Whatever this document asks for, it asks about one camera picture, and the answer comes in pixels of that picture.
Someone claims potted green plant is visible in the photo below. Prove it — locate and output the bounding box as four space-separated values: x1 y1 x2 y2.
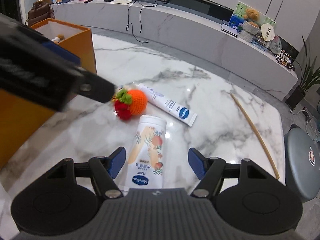
285 37 319 111

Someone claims orange crochet fruit toy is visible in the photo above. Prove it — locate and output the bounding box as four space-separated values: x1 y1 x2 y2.
112 87 148 121

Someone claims brown bucket handbag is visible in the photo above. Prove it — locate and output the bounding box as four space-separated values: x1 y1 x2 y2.
25 0 55 27

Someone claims grey round stool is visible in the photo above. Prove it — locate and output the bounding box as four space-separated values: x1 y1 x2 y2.
284 124 319 202

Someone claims white laptop on console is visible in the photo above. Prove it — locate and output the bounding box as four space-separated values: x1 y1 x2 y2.
221 21 238 37

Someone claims teddy bear in basket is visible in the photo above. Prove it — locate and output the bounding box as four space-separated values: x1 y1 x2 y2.
240 7 260 43

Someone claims long wooden stick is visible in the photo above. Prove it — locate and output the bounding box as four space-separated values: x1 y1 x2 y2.
230 93 280 179

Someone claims white Vaseline tube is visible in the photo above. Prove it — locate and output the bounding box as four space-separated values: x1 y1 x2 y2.
137 83 197 127

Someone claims orange cardboard storage box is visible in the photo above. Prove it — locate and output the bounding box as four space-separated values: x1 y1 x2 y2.
1 15 97 167

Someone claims round paper fan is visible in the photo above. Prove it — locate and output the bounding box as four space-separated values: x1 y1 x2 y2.
260 23 275 42

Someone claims black hanging cable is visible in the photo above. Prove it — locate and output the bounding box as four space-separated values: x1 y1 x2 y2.
125 0 160 43

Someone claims white marble TV console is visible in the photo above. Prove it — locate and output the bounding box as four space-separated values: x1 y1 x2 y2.
53 0 298 100

